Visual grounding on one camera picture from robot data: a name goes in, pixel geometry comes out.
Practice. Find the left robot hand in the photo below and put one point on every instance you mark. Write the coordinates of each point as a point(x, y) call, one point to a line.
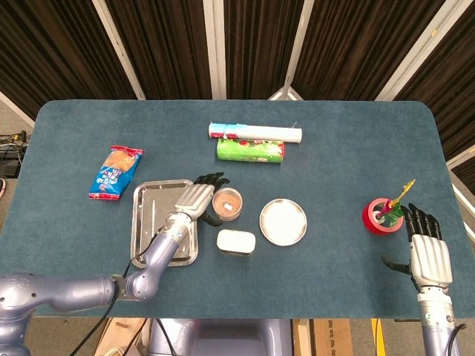
point(194, 198)

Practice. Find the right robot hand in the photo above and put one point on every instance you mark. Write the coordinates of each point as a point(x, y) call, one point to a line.
point(430, 259)

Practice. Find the brown cup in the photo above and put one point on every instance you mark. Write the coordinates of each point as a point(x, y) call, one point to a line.
point(227, 204)

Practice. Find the rectangular metal can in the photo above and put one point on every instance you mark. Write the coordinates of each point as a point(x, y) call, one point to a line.
point(236, 242)

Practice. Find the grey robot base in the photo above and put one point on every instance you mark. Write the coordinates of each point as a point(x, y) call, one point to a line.
point(222, 339)

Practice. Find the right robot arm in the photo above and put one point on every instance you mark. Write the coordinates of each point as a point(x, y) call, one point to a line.
point(439, 322)

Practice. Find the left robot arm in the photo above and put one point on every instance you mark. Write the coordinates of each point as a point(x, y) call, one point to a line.
point(74, 293)

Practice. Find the rectangular steel tray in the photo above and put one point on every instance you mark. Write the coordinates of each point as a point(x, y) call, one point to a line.
point(148, 207)

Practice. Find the red tape roll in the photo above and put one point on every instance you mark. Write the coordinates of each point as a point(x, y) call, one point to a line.
point(371, 222)

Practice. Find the green chips canister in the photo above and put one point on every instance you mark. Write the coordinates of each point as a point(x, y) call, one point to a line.
point(248, 152)

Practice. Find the blue snack bag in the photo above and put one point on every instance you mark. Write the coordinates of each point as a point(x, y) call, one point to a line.
point(113, 174)

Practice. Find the round metal plate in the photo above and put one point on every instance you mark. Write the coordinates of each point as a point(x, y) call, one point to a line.
point(282, 222)

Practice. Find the white wrap roll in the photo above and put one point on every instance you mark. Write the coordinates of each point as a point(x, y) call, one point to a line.
point(259, 132)

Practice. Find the blue table cloth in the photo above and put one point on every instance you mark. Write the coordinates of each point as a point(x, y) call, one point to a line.
point(237, 289)

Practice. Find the cardboard box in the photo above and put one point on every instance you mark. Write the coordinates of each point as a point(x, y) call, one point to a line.
point(330, 337)

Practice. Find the wooden board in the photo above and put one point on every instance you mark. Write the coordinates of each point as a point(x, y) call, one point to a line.
point(118, 333)

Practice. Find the dark brown curtain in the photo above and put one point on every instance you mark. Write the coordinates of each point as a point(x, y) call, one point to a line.
point(259, 44)

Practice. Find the white frame beam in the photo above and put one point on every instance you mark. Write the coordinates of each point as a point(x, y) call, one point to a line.
point(415, 52)
point(215, 48)
point(295, 55)
point(118, 48)

